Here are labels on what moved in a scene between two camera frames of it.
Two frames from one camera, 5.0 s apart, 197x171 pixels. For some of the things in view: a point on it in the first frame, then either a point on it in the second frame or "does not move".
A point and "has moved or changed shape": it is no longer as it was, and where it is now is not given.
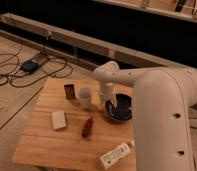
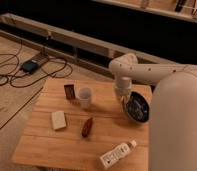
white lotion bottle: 115,154 does not move
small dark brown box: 69,91 does not move
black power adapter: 30,66 does not move
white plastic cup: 85,97 does not move
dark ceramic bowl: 123,110 has moved or changed shape
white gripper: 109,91 -> 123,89
